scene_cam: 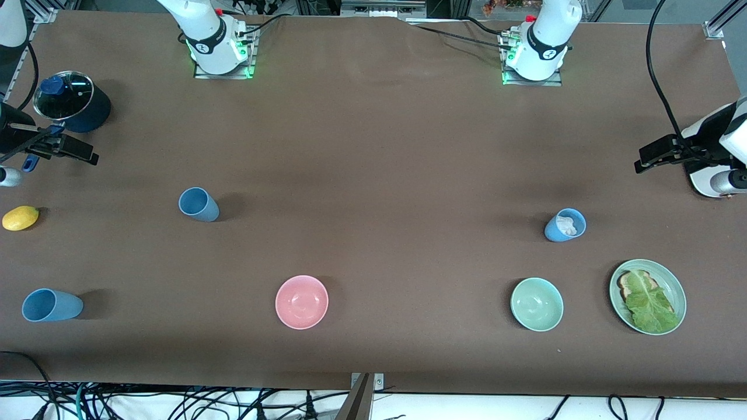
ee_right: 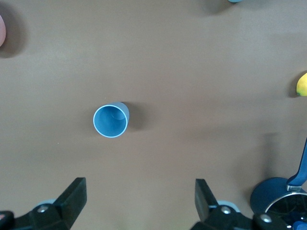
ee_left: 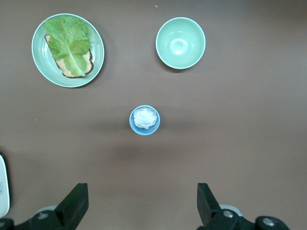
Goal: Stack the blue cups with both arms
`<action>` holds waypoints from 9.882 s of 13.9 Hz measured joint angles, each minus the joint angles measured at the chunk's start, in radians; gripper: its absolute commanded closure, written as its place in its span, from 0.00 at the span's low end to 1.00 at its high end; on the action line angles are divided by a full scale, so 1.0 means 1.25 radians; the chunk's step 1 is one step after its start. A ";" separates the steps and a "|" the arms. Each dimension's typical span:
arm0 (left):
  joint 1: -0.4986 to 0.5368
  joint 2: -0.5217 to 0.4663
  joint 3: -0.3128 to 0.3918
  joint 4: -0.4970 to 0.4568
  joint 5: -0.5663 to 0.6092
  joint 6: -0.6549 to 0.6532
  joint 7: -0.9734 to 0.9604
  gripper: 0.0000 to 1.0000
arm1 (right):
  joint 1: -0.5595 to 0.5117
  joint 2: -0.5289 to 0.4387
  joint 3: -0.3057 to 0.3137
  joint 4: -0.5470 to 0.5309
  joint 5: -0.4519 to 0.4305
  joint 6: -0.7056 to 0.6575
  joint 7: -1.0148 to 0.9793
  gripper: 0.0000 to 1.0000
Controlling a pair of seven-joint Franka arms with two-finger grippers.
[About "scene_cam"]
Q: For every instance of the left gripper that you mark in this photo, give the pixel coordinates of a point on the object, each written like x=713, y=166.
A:
x=677, y=149

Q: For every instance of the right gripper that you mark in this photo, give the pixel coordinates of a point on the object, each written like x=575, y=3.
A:
x=13, y=136

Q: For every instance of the blue plastic cup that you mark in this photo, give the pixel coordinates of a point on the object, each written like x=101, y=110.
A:
x=553, y=233
x=55, y=306
x=201, y=209

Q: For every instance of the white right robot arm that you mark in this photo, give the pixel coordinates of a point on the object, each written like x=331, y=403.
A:
x=207, y=35

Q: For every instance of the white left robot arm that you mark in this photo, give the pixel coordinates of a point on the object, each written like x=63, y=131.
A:
x=548, y=35

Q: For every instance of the dark blue saucepan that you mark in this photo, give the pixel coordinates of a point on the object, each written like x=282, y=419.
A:
x=94, y=114

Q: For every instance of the glass lid with blue knob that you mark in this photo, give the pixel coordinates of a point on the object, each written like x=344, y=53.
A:
x=70, y=102

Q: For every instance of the yellow lemon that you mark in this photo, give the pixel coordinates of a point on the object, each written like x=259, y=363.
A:
x=20, y=218

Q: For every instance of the crumpled white tissue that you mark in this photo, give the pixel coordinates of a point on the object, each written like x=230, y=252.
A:
x=566, y=224

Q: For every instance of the pale green plate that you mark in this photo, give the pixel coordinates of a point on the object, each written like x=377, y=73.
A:
x=672, y=286

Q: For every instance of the toast slice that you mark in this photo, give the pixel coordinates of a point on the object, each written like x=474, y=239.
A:
x=625, y=284

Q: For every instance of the green lettuce leaf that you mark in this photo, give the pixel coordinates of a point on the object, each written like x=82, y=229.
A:
x=650, y=306

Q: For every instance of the pale green bowl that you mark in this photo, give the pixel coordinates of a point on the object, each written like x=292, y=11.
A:
x=537, y=304

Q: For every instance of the orange background object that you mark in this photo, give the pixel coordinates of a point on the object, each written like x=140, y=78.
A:
x=496, y=7

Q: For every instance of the pink bowl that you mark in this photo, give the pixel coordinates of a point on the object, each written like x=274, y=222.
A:
x=302, y=302

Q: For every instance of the grey equipment box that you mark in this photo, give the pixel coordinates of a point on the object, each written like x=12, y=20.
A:
x=379, y=9

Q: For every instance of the black power plug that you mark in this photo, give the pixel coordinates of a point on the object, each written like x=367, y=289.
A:
x=309, y=411

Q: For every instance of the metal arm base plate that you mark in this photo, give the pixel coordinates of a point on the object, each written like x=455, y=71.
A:
x=554, y=82
x=249, y=71

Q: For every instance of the aluminium frame rail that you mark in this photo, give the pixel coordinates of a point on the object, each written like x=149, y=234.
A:
x=46, y=14
x=715, y=28

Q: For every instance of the metal table edge bracket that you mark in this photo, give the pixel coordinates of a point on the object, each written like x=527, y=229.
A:
x=379, y=382

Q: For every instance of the dark camera pole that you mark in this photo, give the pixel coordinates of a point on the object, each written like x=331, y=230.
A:
x=357, y=402

